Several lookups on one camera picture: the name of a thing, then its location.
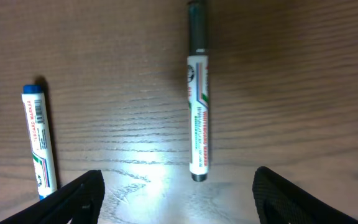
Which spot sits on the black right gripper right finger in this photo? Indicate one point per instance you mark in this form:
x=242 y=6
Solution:
x=278 y=200

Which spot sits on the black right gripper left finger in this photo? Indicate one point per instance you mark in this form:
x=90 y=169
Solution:
x=80 y=201

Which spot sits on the blue whiteboard marker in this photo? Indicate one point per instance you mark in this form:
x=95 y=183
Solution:
x=33 y=99

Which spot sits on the black whiteboard marker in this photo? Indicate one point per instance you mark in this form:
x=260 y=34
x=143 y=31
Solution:
x=198 y=91

